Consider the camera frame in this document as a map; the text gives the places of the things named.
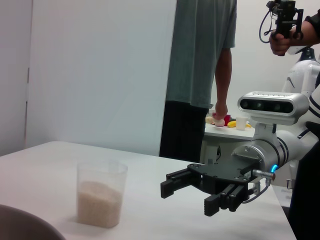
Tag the pink and white round object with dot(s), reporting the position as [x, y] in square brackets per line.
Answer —
[220, 123]

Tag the person in teal shirt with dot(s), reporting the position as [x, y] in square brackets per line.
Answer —
[197, 50]

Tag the white robot shell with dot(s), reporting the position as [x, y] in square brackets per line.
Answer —
[300, 75]

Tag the hand of teal-shirt person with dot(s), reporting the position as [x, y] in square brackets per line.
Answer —
[221, 110]

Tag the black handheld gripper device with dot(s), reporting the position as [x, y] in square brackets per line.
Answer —
[285, 17]

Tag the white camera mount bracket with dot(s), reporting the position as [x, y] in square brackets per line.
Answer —
[262, 131]

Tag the white paper cup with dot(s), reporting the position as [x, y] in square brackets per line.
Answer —
[241, 123]

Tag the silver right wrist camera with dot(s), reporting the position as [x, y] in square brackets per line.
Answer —
[272, 105]

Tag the hand of black-sleeved person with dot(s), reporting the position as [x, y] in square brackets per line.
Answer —
[277, 42]

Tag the red cup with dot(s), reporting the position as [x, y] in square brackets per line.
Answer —
[227, 120]

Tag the white side table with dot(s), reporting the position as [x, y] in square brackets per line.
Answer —
[225, 132]

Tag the forearm with black sleeve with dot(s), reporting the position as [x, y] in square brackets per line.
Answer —
[311, 30]

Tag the pale yellow fruit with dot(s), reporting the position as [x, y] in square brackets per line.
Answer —
[209, 120]

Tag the white uncooked rice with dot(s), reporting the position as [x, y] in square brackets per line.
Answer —
[100, 205]

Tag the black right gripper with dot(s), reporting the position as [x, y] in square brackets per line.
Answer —
[220, 176]

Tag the clear plastic measuring cup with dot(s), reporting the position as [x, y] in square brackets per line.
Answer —
[102, 170]

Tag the dark robot torso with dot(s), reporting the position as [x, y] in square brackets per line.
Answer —
[307, 200]

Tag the yellow banana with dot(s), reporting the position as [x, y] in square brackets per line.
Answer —
[232, 124]
[248, 125]

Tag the stainless steel mixing bowl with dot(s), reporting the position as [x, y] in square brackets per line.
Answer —
[20, 225]

